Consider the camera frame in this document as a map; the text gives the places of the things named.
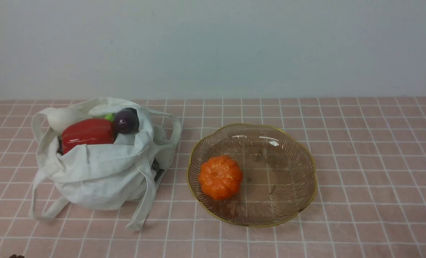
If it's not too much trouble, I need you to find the dark purple eggplant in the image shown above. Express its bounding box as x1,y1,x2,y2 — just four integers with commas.
113,107,140,134

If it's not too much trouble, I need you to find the white cloth tote bag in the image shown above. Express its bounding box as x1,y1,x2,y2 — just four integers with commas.
29,97,182,231

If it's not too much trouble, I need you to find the clear gold-rimmed glass plate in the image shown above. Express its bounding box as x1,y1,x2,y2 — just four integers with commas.
186,124,318,227

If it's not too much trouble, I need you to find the green vegetable piece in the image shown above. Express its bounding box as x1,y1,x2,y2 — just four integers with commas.
104,113,115,123

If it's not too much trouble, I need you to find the red bell pepper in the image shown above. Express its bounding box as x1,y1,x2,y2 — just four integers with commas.
61,118,115,154

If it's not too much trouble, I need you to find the white radish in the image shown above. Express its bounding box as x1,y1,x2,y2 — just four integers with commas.
47,108,93,133

